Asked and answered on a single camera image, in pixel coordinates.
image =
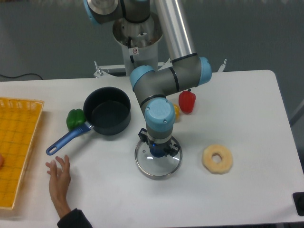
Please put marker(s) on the black device table corner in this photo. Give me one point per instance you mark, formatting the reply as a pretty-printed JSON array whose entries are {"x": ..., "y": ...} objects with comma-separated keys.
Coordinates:
[{"x": 298, "y": 198}]

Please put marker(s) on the person's bare hand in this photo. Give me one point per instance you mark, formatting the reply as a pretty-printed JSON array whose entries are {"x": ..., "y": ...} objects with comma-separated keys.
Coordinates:
[{"x": 59, "y": 171}]

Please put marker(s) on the toy pineapple ring slice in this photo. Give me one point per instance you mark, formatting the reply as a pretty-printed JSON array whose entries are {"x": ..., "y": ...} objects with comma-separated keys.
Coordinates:
[{"x": 217, "y": 159}]

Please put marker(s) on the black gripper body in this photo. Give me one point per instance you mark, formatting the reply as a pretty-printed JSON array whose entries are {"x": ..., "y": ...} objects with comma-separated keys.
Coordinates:
[{"x": 159, "y": 145}]

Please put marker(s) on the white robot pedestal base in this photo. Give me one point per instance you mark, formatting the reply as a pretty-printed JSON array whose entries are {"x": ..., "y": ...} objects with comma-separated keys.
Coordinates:
[{"x": 139, "y": 31}]

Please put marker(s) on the dark sleeved forearm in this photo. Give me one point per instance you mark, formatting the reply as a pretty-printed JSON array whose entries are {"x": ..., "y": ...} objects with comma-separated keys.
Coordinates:
[{"x": 71, "y": 218}]

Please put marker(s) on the green toy bell pepper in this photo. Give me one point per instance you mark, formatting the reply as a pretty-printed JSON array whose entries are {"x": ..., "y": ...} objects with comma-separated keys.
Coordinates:
[{"x": 75, "y": 118}]

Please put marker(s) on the dark saucepan blue handle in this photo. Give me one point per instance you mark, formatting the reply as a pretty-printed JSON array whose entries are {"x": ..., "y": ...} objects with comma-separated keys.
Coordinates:
[{"x": 107, "y": 111}]

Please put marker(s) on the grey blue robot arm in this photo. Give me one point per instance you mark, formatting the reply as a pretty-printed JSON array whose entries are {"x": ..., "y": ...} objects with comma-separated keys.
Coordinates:
[{"x": 159, "y": 57}]

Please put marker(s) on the glass lid blue knob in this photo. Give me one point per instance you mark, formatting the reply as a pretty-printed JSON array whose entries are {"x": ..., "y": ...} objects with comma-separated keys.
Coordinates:
[{"x": 153, "y": 167}]

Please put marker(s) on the yellow plastic basket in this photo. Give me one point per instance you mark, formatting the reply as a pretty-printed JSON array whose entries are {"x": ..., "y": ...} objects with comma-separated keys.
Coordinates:
[{"x": 19, "y": 119}]

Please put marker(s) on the red toy bell pepper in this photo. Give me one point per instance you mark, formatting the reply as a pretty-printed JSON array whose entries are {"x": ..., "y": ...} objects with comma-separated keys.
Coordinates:
[{"x": 187, "y": 101}]

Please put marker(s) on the yellow toy bell pepper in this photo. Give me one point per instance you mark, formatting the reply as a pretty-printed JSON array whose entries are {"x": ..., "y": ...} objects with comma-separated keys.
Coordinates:
[{"x": 177, "y": 112}]

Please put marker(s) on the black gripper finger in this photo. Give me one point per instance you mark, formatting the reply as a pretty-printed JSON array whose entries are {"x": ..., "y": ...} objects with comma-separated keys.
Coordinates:
[
  {"x": 171, "y": 149},
  {"x": 143, "y": 136}
]

